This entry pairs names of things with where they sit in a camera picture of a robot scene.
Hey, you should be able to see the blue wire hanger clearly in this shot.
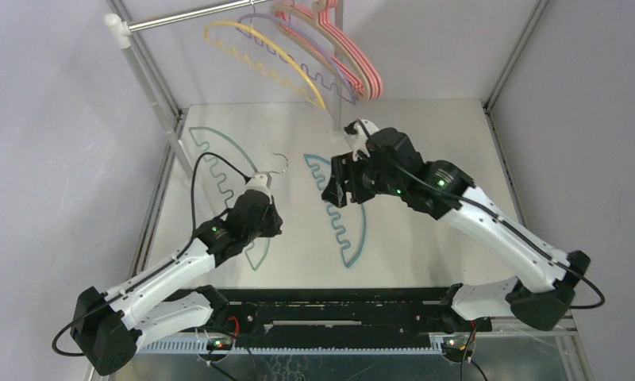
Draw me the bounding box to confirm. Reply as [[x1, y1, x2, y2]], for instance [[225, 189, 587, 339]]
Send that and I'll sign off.
[[303, 153, 368, 269]]

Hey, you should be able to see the yellow wire hanger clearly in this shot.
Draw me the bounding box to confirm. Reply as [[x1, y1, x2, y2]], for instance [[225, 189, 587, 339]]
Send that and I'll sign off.
[[202, 21, 327, 110]]

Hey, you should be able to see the green wire hanger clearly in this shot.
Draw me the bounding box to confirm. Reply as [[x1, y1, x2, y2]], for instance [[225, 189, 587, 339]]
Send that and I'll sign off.
[[187, 125, 290, 271]]

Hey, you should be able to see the beige plastic hanger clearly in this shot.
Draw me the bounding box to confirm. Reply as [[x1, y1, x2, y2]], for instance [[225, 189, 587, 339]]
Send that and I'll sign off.
[[272, 0, 374, 103]]

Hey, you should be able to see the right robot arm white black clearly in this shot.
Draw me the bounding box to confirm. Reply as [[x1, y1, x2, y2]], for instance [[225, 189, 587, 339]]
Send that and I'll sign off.
[[321, 120, 591, 331]]

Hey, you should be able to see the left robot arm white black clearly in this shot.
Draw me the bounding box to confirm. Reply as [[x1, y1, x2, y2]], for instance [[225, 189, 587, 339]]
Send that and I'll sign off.
[[70, 187, 283, 375]]

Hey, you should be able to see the right rack foot white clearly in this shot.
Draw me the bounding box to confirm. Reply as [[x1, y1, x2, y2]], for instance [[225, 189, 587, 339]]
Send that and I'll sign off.
[[328, 129, 350, 152]]

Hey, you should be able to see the left circuit board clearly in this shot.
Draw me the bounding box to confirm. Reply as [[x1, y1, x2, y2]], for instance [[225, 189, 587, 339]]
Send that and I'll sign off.
[[206, 338, 235, 352]]

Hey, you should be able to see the circuit board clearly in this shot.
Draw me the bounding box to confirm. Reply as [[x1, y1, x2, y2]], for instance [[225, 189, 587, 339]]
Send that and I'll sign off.
[[441, 339, 467, 354], [206, 338, 235, 352]]

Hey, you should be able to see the right circuit board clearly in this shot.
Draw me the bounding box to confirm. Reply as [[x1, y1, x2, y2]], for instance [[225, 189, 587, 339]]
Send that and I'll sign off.
[[441, 339, 467, 354]]

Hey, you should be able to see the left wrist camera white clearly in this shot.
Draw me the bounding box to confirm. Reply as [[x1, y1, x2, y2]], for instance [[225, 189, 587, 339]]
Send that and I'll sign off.
[[244, 171, 272, 199]]

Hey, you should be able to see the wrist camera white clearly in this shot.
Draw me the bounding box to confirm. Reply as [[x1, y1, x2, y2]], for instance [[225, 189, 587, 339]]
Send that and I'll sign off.
[[344, 119, 379, 161], [244, 171, 272, 199]]

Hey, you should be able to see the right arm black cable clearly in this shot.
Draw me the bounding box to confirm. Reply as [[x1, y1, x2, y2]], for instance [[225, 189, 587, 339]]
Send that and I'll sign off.
[[348, 119, 606, 311]]

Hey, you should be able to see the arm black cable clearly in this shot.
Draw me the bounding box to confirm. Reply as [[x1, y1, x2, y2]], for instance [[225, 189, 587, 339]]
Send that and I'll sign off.
[[52, 152, 252, 359], [348, 119, 606, 311]]

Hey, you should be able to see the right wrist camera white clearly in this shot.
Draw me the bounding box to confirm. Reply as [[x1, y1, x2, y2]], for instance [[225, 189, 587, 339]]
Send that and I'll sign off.
[[344, 119, 379, 161]]

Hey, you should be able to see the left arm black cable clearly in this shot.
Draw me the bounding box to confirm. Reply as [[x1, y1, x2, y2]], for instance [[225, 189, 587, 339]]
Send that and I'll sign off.
[[52, 152, 252, 359]]

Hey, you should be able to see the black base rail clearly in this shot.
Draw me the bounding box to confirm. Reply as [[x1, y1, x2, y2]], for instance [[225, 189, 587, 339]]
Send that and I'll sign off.
[[206, 287, 492, 352]]

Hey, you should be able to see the left aluminium frame post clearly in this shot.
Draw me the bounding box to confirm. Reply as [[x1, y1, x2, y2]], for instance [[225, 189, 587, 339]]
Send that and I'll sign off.
[[106, 0, 183, 121]]

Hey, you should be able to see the aluminium frame post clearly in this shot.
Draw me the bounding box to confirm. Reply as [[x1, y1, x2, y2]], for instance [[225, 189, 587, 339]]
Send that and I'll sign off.
[[483, 0, 554, 114], [106, 0, 183, 121]]

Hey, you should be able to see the right aluminium frame post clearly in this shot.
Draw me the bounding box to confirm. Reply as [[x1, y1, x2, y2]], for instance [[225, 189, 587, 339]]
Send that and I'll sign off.
[[483, 0, 554, 114]]

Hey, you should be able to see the silver clothes rack rail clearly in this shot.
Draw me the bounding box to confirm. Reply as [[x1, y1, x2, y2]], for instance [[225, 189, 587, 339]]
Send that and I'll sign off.
[[125, 0, 269, 33]]

